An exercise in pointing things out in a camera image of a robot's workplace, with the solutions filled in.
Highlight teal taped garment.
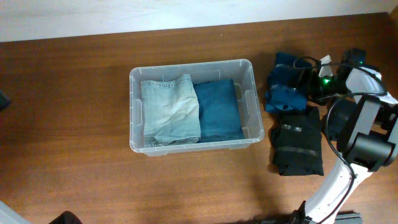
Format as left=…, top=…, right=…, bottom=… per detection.
left=265, top=52, right=312, bottom=114

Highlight large black garment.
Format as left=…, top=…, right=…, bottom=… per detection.
left=271, top=106, right=324, bottom=176

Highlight dark blue jeans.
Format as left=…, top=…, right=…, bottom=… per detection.
left=194, top=79, right=244, bottom=143

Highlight light blue jeans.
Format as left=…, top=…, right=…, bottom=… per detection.
left=141, top=74, right=201, bottom=147

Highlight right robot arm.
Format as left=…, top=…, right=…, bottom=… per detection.
left=289, top=48, right=397, bottom=224

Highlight clear plastic storage container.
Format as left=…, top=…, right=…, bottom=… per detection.
left=129, top=59, right=265, bottom=156

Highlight small black folded garment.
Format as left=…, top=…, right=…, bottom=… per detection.
left=327, top=99, right=356, bottom=141

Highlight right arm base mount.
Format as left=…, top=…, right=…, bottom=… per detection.
left=335, top=212, right=363, bottom=224

